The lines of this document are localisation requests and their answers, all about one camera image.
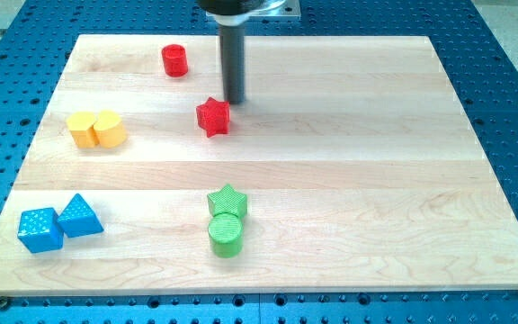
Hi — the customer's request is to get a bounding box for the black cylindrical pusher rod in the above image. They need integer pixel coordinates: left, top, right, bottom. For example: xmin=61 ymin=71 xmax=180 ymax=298
xmin=219 ymin=24 xmax=245 ymax=104

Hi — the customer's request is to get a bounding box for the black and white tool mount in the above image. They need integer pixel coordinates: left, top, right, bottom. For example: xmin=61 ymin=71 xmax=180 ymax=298
xmin=196 ymin=0 xmax=285 ymax=26

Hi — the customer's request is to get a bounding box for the red star block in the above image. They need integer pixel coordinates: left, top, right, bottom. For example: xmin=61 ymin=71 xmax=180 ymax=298
xmin=196 ymin=97 xmax=230 ymax=138

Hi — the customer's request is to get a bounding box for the green star block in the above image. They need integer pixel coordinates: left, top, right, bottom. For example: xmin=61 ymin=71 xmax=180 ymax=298
xmin=207 ymin=184 xmax=247 ymax=219

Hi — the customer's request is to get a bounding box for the red cylinder block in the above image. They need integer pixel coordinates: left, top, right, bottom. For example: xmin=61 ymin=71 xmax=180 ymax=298
xmin=161 ymin=44 xmax=189 ymax=77

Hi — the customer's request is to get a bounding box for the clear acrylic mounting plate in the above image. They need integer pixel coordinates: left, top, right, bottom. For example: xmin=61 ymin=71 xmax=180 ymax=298
xmin=248 ymin=0 xmax=300 ymax=20

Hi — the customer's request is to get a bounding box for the yellow cylinder block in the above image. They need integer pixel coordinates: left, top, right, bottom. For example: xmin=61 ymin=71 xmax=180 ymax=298
xmin=93 ymin=110 xmax=128 ymax=149

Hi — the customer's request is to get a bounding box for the light wooden board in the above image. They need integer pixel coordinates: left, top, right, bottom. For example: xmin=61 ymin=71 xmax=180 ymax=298
xmin=0 ymin=34 xmax=518 ymax=296

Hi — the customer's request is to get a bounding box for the yellow hexagon block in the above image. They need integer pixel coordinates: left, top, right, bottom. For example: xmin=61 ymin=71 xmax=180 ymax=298
xmin=67 ymin=112 xmax=99 ymax=149

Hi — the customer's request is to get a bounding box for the green cylinder block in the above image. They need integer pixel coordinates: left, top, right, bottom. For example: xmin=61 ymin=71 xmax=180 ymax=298
xmin=208 ymin=213 xmax=244 ymax=258

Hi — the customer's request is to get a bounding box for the blue triangle block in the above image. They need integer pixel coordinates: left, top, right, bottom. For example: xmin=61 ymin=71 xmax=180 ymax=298
xmin=58 ymin=193 xmax=103 ymax=238

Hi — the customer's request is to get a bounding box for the blue cube block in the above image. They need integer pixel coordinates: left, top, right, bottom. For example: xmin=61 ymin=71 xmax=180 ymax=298
xmin=17 ymin=207 xmax=64 ymax=254

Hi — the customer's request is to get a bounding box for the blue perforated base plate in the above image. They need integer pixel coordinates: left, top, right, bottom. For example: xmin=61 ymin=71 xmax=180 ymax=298
xmin=0 ymin=1 xmax=518 ymax=323

